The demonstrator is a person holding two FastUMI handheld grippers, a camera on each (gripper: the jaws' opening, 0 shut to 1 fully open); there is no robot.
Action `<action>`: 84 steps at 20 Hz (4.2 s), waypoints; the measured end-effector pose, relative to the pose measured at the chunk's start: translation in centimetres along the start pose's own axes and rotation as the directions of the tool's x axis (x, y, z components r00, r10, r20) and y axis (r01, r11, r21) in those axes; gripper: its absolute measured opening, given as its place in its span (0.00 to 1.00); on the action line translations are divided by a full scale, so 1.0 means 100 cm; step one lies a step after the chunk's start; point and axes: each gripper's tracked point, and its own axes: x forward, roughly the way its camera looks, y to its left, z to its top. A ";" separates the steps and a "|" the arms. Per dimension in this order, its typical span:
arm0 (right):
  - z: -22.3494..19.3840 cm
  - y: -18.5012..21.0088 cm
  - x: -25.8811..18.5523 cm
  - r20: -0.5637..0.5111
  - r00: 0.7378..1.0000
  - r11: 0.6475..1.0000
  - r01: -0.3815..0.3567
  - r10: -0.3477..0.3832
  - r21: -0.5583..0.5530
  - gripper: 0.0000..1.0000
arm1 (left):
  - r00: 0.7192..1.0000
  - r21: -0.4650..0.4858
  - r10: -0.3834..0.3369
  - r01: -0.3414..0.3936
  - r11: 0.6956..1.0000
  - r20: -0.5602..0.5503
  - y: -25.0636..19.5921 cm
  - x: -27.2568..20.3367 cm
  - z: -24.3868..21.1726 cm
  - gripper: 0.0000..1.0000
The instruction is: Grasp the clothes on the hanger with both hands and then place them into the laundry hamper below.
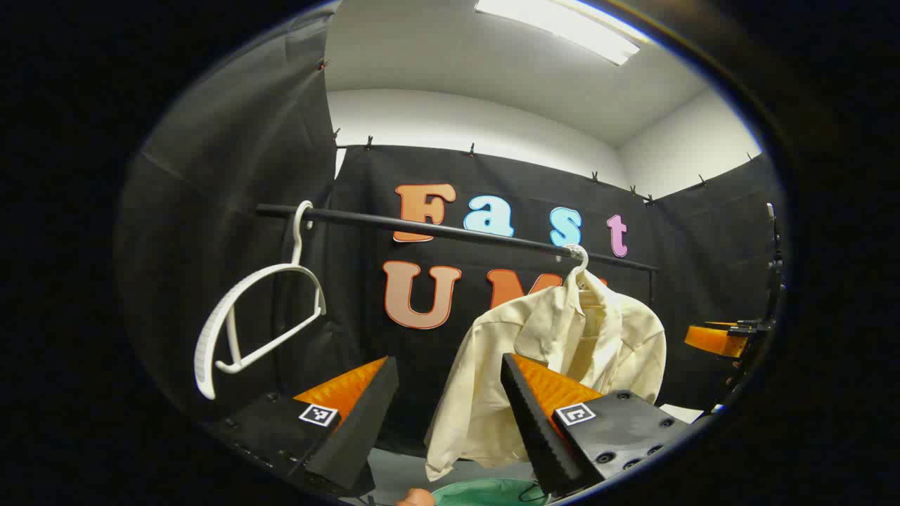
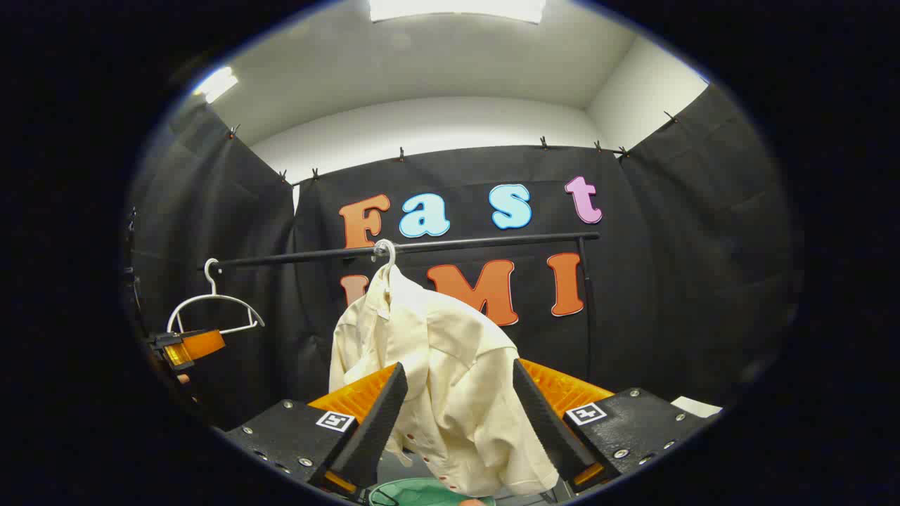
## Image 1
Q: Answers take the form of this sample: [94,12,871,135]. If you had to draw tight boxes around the white ribbed panel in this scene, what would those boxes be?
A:
[660,403,705,425]

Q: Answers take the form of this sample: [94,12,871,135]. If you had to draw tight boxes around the black clothes rail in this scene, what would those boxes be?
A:
[255,204,660,310]

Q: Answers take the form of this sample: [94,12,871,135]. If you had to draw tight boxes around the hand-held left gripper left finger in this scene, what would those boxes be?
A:
[202,356,399,498]

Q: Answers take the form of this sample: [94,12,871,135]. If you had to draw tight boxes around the black backdrop cloth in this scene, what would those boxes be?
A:
[116,7,781,450]

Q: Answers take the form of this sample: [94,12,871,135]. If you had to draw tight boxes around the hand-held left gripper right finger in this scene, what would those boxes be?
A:
[501,353,693,498]

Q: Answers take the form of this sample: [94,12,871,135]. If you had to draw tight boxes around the green laundry hamper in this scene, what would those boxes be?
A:
[430,478,549,506]

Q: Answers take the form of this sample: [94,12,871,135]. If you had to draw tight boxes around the cream shirt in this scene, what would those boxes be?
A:
[424,269,667,482]

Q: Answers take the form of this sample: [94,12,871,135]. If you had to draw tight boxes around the row of black clips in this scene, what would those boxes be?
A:
[316,58,757,206]

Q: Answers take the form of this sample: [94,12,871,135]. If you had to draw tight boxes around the ceiling light panel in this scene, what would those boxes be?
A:
[475,0,651,67]

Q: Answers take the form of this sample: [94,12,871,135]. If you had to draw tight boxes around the white plastic hanger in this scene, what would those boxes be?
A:
[565,244,605,310]
[194,200,328,401]

